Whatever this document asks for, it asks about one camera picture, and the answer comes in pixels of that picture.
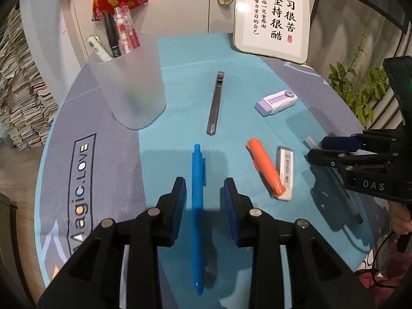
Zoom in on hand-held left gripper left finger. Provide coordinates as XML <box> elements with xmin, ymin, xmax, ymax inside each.
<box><xmin>37</xmin><ymin>176</ymin><xmax>188</xmax><ymax>309</ymax></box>

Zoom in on grey utility knife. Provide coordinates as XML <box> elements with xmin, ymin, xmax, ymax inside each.
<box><xmin>205</xmin><ymin>70</ymin><xmax>226</xmax><ymax>135</ymax></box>

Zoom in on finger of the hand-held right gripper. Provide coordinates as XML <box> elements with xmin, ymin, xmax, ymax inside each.
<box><xmin>305</xmin><ymin>148</ymin><xmax>352</xmax><ymax>172</ymax></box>
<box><xmin>320</xmin><ymin>135</ymin><xmax>366</xmax><ymax>152</ymax></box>

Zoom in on grey pen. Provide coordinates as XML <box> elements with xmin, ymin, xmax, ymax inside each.
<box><xmin>302</xmin><ymin>135</ymin><xmax>364</xmax><ymax>225</ymax></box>

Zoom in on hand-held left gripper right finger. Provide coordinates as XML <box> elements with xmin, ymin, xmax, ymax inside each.
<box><xmin>223</xmin><ymin>177</ymin><xmax>377</xmax><ymax>309</ymax></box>

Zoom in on blue pen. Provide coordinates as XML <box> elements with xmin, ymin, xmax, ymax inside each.
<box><xmin>191</xmin><ymin>144</ymin><xmax>207</xmax><ymax>296</ymax></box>

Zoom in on tall pile of papers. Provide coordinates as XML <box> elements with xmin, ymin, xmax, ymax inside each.
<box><xmin>0</xmin><ymin>6</ymin><xmax>59</xmax><ymax>151</ymax></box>

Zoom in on black cable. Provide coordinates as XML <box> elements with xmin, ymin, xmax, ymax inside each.
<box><xmin>370</xmin><ymin>231</ymin><xmax>403</xmax><ymax>292</ymax></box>

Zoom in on red gel pen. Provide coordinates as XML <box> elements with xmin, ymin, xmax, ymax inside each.
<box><xmin>114</xmin><ymin>5</ymin><xmax>130</xmax><ymax>54</ymax></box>

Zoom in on person's right hand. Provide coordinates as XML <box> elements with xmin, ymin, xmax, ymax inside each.
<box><xmin>389</xmin><ymin>200</ymin><xmax>412</xmax><ymax>236</ymax></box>

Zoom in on white eraser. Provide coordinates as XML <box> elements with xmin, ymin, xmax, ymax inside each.
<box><xmin>276</xmin><ymin>146</ymin><xmax>294</xmax><ymax>200</ymax></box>

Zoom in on pink striped pen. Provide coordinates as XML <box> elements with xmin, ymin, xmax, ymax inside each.
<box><xmin>122</xmin><ymin>6</ymin><xmax>142</xmax><ymax>50</ymax></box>

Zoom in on pink cloth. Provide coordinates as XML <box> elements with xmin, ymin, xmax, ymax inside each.
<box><xmin>354</xmin><ymin>250</ymin><xmax>410</xmax><ymax>297</ymax></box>

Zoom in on white green pen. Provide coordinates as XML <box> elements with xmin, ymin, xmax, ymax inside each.
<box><xmin>86</xmin><ymin>34</ymin><xmax>113</xmax><ymax>62</ymax></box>

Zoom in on orange highlighter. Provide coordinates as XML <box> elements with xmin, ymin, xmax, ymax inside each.
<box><xmin>246</xmin><ymin>138</ymin><xmax>287</xmax><ymax>198</ymax></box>

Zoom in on framed calligraphy sign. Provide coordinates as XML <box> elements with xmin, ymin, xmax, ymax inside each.
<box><xmin>232</xmin><ymin>0</ymin><xmax>315</xmax><ymax>65</ymax></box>

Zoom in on black pen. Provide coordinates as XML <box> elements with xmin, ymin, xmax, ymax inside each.
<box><xmin>102</xmin><ymin>12</ymin><xmax>122</xmax><ymax>58</ymax></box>

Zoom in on frosted plastic pen cup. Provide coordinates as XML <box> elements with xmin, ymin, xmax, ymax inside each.
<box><xmin>87</xmin><ymin>33</ymin><xmax>167</xmax><ymax>130</ymax></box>

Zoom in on green leafy plant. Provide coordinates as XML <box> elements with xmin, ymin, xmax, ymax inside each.
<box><xmin>328</xmin><ymin>25</ymin><xmax>392</xmax><ymax>128</ymax></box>

